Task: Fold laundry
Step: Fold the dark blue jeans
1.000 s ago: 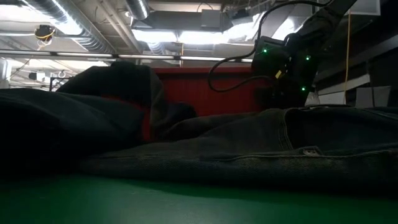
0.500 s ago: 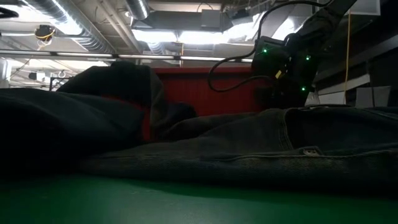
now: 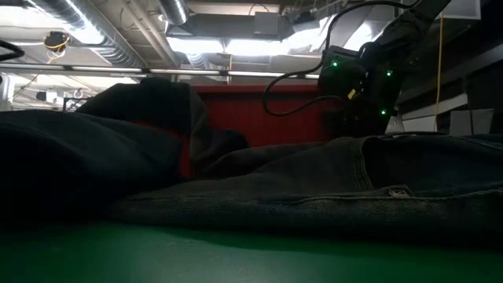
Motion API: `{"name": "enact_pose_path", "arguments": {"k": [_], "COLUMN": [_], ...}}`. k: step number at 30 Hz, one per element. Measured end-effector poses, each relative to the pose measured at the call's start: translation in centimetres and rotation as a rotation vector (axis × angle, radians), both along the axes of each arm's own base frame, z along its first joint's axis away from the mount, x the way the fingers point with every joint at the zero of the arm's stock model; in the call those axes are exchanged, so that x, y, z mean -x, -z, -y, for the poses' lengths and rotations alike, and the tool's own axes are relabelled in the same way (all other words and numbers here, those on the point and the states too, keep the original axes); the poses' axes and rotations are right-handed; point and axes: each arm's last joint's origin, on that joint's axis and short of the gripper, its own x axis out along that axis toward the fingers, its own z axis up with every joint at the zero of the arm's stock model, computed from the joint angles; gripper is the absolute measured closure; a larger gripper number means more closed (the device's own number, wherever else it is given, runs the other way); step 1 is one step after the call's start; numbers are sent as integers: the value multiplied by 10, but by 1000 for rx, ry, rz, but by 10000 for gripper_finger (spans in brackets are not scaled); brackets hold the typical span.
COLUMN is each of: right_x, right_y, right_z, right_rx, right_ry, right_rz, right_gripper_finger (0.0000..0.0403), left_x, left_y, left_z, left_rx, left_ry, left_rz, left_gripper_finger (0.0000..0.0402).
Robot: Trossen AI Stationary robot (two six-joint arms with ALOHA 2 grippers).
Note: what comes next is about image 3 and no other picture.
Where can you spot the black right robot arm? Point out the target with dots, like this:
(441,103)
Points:
(412,23)

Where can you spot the red plastic laundry basket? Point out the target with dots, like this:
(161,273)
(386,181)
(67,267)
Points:
(267,118)

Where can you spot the long ceiling light bar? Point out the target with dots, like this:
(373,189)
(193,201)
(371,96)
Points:
(177,71)

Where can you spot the dark blue jeans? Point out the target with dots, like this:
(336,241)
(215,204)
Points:
(275,188)

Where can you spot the grey flat panel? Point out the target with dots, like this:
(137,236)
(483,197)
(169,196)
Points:
(471,122)

